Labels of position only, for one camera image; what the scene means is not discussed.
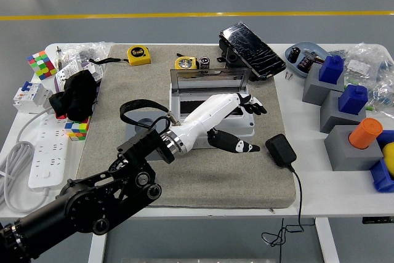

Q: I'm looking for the grey plastic junction box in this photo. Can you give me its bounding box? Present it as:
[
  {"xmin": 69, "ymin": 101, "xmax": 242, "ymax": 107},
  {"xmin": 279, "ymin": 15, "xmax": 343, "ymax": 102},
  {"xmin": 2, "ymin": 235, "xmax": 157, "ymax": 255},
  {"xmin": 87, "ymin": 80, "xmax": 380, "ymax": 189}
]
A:
[{"xmin": 167, "ymin": 89, "xmax": 256, "ymax": 150}]

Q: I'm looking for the smoky transparent box lid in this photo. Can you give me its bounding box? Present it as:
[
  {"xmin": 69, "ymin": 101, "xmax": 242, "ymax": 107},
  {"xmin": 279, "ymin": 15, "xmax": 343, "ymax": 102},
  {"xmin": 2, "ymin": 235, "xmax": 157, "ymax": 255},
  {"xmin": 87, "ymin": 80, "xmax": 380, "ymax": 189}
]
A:
[{"xmin": 169, "ymin": 68, "xmax": 249, "ymax": 94}]

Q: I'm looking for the white-edged rubik's cube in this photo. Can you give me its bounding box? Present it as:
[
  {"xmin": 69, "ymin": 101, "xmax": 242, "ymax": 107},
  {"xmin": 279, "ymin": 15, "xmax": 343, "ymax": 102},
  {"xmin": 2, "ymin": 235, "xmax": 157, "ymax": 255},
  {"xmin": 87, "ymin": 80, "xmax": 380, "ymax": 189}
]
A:
[{"xmin": 26, "ymin": 50, "xmax": 58, "ymax": 81}]

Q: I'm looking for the blue plastic bin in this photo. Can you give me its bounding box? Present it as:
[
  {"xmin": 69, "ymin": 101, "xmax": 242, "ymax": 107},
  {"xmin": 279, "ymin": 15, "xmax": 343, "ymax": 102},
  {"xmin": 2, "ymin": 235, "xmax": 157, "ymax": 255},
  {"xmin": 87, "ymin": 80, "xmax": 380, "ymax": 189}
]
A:
[{"xmin": 369, "ymin": 129, "xmax": 394, "ymax": 193}]

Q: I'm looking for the black case with glossy lid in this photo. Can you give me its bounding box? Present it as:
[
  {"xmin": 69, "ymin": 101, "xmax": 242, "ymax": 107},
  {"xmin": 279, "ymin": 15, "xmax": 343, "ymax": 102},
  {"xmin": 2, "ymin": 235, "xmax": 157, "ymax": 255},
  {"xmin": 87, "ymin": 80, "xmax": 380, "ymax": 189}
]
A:
[{"xmin": 218, "ymin": 22, "xmax": 287, "ymax": 82}]

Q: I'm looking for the black table control panel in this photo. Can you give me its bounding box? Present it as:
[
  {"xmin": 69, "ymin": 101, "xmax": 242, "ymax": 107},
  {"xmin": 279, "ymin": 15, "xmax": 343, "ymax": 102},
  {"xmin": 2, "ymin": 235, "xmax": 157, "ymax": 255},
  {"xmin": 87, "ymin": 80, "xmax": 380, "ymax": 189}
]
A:
[{"xmin": 362, "ymin": 216, "xmax": 394, "ymax": 224}]

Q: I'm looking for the clear plastic parts bag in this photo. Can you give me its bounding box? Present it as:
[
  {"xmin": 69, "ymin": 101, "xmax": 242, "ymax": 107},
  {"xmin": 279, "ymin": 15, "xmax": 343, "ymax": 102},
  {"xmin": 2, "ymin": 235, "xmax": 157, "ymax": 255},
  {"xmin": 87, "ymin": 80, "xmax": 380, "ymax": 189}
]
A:
[{"xmin": 331, "ymin": 42, "xmax": 394, "ymax": 113}]

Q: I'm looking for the white circuit breaker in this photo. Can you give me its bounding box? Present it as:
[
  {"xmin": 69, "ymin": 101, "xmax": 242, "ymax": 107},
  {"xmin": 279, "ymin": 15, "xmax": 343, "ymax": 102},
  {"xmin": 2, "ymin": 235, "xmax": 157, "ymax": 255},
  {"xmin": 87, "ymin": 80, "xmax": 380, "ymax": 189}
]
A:
[{"xmin": 12, "ymin": 80, "xmax": 54, "ymax": 115}]

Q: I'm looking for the blue block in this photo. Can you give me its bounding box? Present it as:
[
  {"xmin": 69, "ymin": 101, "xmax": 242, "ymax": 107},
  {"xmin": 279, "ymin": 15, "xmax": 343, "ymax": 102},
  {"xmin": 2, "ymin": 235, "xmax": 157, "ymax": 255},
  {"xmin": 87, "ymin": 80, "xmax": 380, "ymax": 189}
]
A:
[
  {"xmin": 318, "ymin": 55, "xmax": 345, "ymax": 84},
  {"xmin": 337, "ymin": 84, "xmax": 369, "ymax": 115}
]

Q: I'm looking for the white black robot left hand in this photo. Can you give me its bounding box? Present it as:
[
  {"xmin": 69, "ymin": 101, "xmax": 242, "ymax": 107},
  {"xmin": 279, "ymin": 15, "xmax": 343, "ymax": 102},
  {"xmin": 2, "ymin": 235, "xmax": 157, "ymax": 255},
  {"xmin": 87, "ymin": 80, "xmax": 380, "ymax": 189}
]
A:
[{"xmin": 168, "ymin": 92, "xmax": 268, "ymax": 155}]

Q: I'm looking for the white power strip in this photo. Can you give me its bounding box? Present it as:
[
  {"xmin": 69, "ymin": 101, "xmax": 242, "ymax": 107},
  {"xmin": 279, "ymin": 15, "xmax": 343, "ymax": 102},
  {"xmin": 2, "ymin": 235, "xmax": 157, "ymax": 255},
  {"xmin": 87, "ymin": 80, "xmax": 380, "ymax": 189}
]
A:
[{"xmin": 28, "ymin": 114, "xmax": 70, "ymax": 189}]

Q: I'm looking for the black adapter cord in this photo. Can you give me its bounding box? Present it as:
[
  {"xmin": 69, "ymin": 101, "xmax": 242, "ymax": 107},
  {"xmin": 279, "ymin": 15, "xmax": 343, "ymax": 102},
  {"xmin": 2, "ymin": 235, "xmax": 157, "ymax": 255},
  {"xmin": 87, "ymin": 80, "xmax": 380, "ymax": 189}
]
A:
[{"xmin": 260, "ymin": 166, "xmax": 305, "ymax": 263}]

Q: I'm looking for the white table leg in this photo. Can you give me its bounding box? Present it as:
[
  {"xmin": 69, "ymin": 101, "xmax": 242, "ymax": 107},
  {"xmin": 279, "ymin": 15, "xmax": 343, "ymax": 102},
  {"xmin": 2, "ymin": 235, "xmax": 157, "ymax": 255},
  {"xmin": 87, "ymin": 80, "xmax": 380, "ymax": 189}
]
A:
[
  {"xmin": 314, "ymin": 218, "xmax": 339, "ymax": 263},
  {"xmin": 87, "ymin": 232, "xmax": 108, "ymax": 263}
]

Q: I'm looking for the yellow tape measure with strap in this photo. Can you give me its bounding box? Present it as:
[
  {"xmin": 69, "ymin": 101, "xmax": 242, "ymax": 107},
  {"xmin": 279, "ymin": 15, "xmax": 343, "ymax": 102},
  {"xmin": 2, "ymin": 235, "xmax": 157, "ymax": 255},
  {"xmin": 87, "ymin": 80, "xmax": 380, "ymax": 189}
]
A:
[{"xmin": 88, "ymin": 45, "xmax": 152, "ymax": 67}]

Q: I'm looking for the yellow round object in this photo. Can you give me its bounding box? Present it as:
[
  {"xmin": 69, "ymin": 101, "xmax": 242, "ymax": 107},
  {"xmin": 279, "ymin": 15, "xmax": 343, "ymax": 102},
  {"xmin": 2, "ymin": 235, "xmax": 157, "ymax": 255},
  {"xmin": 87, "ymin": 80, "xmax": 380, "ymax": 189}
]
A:
[{"xmin": 381, "ymin": 142, "xmax": 394, "ymax": 180}]

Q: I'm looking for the white packaging box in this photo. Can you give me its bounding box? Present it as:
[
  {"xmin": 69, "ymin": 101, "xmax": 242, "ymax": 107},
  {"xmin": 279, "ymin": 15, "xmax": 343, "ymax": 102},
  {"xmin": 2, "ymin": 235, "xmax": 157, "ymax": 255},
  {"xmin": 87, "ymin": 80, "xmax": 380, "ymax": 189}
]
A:
[{"xmin": 54, "ymin": 59, "xmax": 104, "ymax": 91}]

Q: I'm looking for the yellow black-faced tape measure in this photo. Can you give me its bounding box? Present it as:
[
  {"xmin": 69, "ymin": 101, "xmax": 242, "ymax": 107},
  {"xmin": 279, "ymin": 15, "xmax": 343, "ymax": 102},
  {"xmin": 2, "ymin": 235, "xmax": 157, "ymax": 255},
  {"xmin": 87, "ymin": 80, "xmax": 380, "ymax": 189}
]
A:
[{"xmin": 174, "ymin": 55, "xmax": 198, "ymax": 70}]

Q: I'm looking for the black cloth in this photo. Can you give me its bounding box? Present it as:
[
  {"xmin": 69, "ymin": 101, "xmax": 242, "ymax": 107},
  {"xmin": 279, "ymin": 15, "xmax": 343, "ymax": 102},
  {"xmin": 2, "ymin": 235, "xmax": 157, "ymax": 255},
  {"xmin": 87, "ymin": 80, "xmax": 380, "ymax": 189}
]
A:
[{"xmin": 48, "ymin": 70, "xmax": 99, "ymax": 121}]

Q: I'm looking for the black power adapter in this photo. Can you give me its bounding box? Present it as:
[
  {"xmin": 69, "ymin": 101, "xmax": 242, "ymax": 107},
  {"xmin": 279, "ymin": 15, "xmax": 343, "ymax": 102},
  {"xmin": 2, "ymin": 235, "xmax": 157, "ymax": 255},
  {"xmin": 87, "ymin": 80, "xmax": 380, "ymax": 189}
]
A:
[{"xmin": 265, "ymin": 133, "xmax": 297, "ymax": 170}]

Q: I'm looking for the grey-brown mat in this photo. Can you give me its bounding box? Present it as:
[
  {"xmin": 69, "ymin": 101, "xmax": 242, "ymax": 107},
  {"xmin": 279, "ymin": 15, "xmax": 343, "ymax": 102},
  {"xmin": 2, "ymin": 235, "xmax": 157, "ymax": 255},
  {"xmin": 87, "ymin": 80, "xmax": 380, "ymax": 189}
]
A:
[{"xmin": 73, "ymin": 43, "xmax": 297, "ymax": 210}]

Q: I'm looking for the black-edged rubik's cube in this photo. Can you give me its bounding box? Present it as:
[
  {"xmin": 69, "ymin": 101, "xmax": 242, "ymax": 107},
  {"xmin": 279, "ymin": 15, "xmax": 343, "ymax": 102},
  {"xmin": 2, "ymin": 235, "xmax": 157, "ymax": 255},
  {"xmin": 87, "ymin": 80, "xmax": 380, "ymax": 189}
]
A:
[{"xmin": 63, "ymin": 117, "xmax": 90, "ymax": 141}]

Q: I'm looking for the blue-grey tray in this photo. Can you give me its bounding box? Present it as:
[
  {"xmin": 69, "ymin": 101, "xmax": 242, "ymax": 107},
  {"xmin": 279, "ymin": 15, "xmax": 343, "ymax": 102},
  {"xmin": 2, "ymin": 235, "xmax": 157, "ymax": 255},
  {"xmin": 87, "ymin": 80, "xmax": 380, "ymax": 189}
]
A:
[{"xmin": 283, "ymin": 41, "xmax": 330, "ymax": 79}]

